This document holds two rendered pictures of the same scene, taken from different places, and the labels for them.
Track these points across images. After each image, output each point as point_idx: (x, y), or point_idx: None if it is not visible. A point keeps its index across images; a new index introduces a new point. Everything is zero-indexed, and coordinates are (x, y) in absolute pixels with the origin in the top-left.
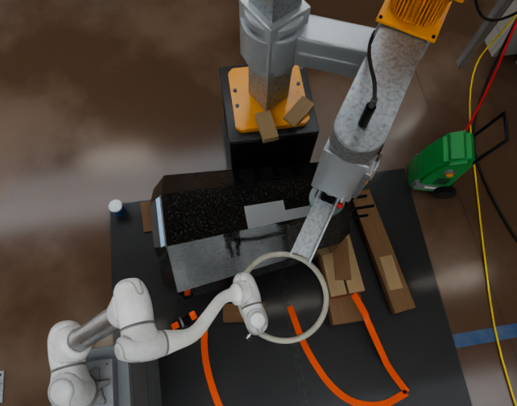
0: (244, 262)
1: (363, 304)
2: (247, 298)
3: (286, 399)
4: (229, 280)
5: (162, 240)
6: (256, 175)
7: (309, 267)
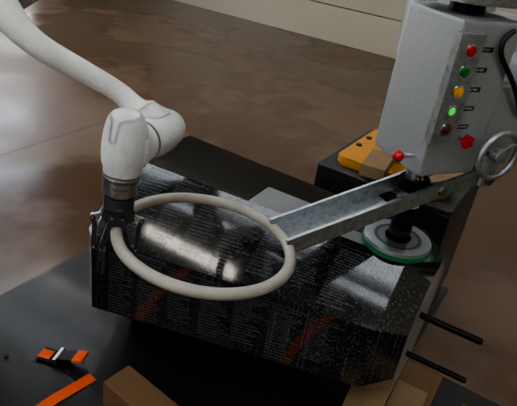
0: (205, 251)
1: None
2: (146, 113)
3: None
4: (166, 290)
5: None
6: None
7: (284, 249)
